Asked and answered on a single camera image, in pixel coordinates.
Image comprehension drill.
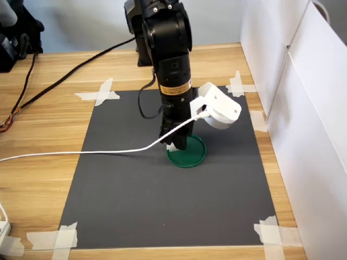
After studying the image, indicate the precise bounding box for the round green lid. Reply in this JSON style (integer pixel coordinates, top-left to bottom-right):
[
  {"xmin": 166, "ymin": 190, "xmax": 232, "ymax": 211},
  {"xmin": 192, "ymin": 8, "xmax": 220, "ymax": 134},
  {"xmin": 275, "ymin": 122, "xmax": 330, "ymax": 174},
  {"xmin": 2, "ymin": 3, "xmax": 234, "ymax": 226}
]
[{"xmin": 166, "ymin": 134, "xmax": 208, "ymax": 169}]

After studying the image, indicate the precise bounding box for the dark grey mat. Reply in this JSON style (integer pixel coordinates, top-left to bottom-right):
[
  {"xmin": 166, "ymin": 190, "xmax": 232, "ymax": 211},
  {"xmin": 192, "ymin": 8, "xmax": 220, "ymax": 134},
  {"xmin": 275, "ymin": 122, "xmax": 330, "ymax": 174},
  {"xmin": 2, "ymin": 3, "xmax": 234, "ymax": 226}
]
[{"xmin": 58, "ymin": 86, "xmax": 279, "ymax": 249}]

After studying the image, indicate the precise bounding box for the white tape strip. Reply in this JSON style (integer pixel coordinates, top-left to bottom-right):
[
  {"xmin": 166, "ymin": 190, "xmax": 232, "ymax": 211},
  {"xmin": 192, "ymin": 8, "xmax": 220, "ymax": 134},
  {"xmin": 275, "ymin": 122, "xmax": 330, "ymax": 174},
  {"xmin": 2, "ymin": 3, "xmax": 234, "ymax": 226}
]
[
  {"xmin": 74, "ymin": 90, "xmax": 120, "ymax": 101},
  {"xmin": 259, "ymin": 215, "xmax": 286, "ymax": 260},
  {"xmin": 25, "ymin": 229, "xmax": 78, "ymax": 250},
  {"xmin": 50, "ymin": 221, "xmax": 79, "ymax": 260},
  {"xmin": 253, "ymin": 224, "xmax": 303, "ymax": 248},
  {"xmin": 226, "ymin": 84, "xmax": 257, "ymax": 94},
  {"xmin": 230, "ymin": 70, "xmax": 245, "ymax": 98},
  {"xmin": 249, "ymin": 110, "xmax": 269, "ymax": 133},
  {"xmin": 0, "ymin": 235, "xmax": 25, "ymax": 257},
  {"xmin": 94, "ymin": 77, "xmax": 114, "ymax": 107}
]

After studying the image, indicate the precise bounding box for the white partition panel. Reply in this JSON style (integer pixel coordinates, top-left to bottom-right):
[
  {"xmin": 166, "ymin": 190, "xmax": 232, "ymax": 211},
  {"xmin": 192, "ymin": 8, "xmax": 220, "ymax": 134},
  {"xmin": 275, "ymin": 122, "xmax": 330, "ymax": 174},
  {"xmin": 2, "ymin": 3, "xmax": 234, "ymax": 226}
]
[
  {"xmin": 240, "ymin": 0, "xmax": 311, "ymax": 124},
  {"xmin": 265, "ymin": 0, "xmax": 347, "ymax": 260}
]

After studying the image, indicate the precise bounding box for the black bag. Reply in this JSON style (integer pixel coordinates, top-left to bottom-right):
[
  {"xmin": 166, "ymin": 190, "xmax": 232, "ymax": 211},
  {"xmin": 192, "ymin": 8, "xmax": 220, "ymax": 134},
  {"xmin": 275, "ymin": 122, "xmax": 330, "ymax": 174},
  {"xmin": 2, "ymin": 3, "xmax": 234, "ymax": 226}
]
[{"xmin": 0, "ymin": 0, "xmax": 44, "ymax": 55}]

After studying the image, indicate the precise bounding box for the black adapter box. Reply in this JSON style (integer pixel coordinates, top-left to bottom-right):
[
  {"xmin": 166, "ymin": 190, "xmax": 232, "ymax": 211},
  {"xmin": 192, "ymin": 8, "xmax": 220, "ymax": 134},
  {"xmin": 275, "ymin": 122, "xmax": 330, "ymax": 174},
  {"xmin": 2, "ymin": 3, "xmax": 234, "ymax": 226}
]
[{"xmin": 0, "ymin": 34, "xmax": 20, "ymax": 73}]

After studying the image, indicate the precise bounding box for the white power strip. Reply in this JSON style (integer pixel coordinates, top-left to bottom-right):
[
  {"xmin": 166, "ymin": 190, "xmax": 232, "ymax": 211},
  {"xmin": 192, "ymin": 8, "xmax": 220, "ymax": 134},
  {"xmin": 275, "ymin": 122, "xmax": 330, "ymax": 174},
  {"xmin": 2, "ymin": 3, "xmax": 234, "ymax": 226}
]
[{"xmin": 0, "ymin": 219, "xmax": 12, "ymax": 246}]

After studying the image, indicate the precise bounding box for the grey cylindrical object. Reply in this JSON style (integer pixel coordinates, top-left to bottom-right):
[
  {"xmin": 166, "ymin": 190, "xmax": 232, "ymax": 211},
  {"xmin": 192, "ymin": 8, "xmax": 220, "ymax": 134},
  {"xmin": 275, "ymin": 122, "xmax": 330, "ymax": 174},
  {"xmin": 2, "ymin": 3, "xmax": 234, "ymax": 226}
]
[{"xmin": 0, "ymin": 0, "xmax": 18, "ymax": 28}]

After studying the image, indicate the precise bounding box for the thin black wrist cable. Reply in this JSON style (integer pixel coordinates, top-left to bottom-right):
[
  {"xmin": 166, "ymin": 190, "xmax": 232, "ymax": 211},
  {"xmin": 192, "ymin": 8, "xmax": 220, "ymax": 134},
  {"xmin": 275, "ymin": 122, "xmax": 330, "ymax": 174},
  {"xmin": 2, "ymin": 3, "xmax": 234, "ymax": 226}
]
[{"xmin": 137, "ymin": 67, "xmax": 165, "ymax": 120}]

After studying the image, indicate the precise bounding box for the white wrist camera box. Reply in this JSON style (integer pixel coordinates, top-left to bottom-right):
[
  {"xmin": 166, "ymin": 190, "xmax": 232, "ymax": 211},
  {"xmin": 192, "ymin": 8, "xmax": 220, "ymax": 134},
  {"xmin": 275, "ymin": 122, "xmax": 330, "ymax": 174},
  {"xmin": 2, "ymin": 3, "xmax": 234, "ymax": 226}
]
[{"xmin": 189, "ymin": 82, "xmax": 242, "ymax": 130}]

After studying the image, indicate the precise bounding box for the white camera cable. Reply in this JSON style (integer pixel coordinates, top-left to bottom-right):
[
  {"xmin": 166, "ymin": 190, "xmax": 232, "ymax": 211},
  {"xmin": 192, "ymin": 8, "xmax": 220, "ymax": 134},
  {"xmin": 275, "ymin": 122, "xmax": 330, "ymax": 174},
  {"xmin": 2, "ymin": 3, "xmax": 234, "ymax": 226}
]
[{"xmin": 0, "ymin": 110, "xmax": 210, "ymax": 163}]

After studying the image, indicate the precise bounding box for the thick black braided cable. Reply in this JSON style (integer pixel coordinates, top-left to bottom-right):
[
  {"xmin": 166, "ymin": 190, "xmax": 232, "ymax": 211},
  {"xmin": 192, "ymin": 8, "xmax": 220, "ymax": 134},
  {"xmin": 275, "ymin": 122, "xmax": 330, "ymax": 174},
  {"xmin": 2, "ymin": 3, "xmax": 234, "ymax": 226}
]
[{"xmin": 0, "ymin": 37, "xmax": 137, "ymax": 133}]

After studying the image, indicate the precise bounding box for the white power cord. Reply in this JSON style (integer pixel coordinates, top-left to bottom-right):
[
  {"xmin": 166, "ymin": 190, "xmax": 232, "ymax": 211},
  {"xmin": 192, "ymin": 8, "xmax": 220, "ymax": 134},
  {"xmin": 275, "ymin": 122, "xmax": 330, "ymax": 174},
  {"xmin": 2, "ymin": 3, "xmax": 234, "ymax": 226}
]
[{"xmin": 0, "ymin": 199, "xmax": 9, "ymax": 223}]

